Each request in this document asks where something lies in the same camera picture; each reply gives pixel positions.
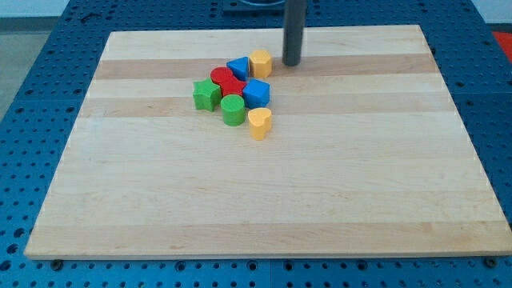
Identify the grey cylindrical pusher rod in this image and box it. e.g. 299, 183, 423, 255
282, 0, 307, 66

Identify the green cylinder block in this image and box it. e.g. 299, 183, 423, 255
221, 94, 246, 126

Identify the red star block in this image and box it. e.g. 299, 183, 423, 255
219, 78, 247, 97

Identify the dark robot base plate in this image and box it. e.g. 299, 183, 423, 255
221, 0, 308, 15

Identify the yellow heart block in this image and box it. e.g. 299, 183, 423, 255
247, 107, 272, 141

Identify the red cylinder block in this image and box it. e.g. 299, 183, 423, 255
210, 66, 234, 85

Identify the blue triangle block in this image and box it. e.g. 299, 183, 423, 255
226, 57, 250, 82

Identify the yellow hexagon block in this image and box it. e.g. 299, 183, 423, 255
249, 50, 273, 78

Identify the green star block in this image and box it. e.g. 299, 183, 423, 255
193, 78, 222, 112

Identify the blue cube block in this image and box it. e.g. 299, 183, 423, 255
242, 78, 270, 109

